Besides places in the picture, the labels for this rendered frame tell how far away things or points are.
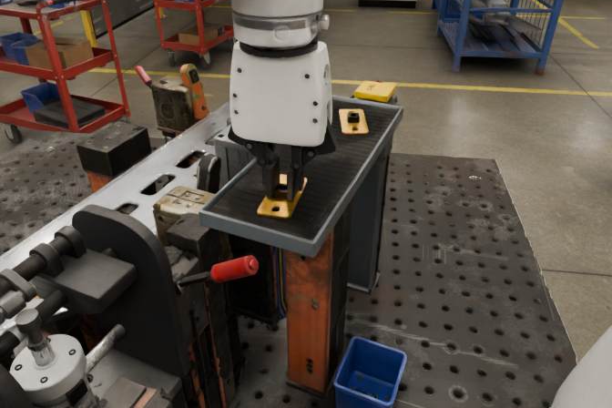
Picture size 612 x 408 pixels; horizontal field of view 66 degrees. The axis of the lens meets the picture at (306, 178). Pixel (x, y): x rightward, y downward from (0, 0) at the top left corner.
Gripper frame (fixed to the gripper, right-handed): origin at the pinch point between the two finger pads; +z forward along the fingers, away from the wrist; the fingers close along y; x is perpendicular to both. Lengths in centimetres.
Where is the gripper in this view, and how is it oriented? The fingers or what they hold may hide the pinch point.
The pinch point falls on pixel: (282, 178)
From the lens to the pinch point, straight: 53.6
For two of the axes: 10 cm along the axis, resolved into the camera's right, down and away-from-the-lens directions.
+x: -2.5, 5.1, -8.2
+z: 0.0, 8.5, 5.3
